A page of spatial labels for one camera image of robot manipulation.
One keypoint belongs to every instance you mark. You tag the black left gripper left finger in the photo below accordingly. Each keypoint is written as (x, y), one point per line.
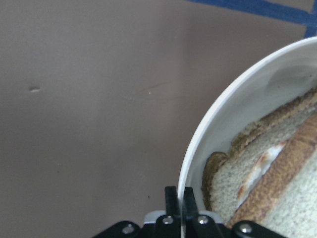
(172, 207)

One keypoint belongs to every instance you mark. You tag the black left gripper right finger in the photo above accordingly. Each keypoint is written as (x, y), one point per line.
(189, 206)

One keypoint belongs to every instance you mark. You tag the white bread slice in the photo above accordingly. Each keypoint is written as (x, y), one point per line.
(285, 199)

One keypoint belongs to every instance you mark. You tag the white round plate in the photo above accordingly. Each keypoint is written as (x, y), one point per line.
(274, 81)

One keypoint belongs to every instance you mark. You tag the bread slice on plate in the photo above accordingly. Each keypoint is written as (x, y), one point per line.
(224, 172)

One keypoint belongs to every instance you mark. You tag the fried egg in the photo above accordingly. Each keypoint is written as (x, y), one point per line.
(258, 170)

